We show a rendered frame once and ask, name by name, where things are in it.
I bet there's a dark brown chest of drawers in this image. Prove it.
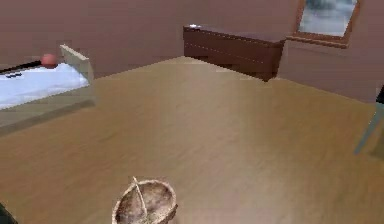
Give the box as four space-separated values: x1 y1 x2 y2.
182 24 287 83

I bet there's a woven brown basket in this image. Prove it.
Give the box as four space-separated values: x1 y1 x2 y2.
111 176 179 224

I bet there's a red ball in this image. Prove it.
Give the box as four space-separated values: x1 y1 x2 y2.
40 53 58 67

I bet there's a bed with pale blue sheet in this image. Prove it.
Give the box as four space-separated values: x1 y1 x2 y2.
0 44 97 138

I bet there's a wooden framed window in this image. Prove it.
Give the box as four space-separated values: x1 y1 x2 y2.
286 0 363 50

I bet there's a dark green object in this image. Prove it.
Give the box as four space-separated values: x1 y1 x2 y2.
0 202 18 224

